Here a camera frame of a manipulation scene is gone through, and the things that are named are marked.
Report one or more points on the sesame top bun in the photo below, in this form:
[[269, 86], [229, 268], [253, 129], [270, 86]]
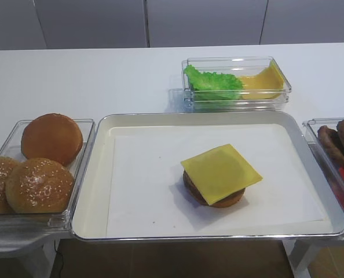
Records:
[[39, 185]]

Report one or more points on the green lettuce leaf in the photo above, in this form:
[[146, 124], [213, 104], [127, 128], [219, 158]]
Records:
[[212, 86]]

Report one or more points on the clear plastic lettuce cheese container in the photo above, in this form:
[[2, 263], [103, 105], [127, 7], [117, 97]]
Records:
[[238, 66]]

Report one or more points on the brown burger patty on tray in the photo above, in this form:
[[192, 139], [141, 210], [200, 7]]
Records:
[[190, 185]]

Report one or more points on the bottom burger bun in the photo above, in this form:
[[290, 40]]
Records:
[[224, 203]]

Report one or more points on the yellow cheese slice on burger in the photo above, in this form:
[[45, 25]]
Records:
[[220, 172]]

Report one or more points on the white parchment paper sheet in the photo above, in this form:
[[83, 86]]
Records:
[[148, 197]]

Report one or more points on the yellow cheese slice in container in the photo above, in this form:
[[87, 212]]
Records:
[[265, 84]]

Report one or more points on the plain brown bun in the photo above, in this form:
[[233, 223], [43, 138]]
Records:
[[52, 136]]

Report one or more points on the clear plastic patty tomato container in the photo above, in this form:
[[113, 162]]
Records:
[[330, 170]]

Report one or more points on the brown patty left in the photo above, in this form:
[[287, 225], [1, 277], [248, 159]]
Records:
[[332, 145]]

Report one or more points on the clear plastic bun container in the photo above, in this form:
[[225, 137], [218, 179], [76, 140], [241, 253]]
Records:
[[48, 221]]

